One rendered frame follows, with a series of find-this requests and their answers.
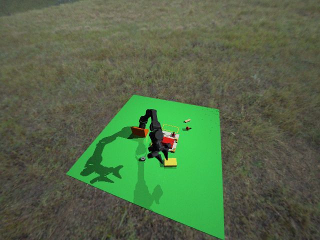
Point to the yellow flat block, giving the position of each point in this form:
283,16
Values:
171,162

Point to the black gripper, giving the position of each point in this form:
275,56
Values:
158,148

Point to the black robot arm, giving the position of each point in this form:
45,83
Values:
155,127

